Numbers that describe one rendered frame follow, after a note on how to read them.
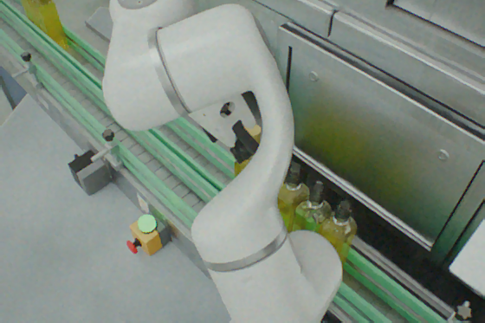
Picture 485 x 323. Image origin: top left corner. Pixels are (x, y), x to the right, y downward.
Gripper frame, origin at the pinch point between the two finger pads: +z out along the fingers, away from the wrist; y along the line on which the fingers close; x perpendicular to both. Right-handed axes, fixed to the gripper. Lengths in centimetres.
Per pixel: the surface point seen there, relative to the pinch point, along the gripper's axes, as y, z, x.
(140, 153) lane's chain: 45, 46, 9
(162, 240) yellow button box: 25, 52, 21
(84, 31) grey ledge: 108, 53, -9
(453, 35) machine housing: -13.7, 3.0, -34.3
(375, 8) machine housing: -0.9, 2.8, -32.1
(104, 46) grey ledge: 95, 53, -9
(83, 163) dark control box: 57, 46, 22
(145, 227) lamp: 27, 45, 21
